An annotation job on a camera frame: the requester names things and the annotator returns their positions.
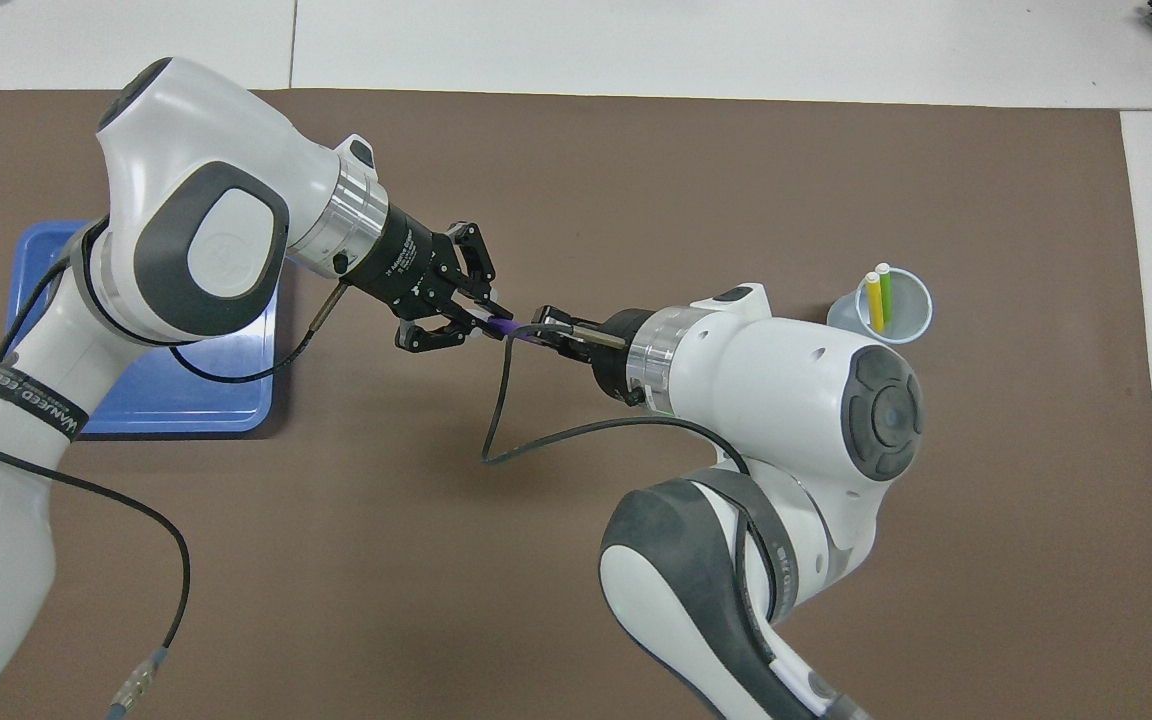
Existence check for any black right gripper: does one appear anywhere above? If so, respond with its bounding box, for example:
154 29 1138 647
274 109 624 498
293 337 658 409
534 305 652 406

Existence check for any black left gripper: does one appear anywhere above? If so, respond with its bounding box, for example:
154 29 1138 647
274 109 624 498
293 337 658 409
346 205 515 353

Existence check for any purple pen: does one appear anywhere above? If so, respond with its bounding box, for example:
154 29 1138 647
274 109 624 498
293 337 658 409
482 312 539 346

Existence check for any brown table mat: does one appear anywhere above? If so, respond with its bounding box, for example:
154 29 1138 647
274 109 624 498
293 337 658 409
0 88 1152 720

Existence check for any blue plastic tray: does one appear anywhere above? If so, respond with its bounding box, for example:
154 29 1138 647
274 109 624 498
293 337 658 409
6 220 282 438

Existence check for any translucent plastic cup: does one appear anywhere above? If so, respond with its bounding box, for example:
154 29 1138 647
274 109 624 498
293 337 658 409
826 265 934 346

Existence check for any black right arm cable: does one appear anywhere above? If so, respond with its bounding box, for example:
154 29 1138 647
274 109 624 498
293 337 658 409
481 322 779 623

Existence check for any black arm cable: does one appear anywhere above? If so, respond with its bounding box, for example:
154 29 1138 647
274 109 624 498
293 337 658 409
481 322 779 623
0 245 349 713

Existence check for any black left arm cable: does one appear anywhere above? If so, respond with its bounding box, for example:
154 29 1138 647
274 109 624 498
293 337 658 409
0 245 349 713

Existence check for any black right arm strap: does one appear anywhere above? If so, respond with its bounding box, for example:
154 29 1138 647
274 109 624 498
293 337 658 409
711 470 803 626

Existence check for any black arm strap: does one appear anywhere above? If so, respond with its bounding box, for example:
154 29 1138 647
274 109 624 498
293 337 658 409
711 470 803 626
0 365 90 439

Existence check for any black left arm strap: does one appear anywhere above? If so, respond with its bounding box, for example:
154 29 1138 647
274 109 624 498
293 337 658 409
0 365 90 439

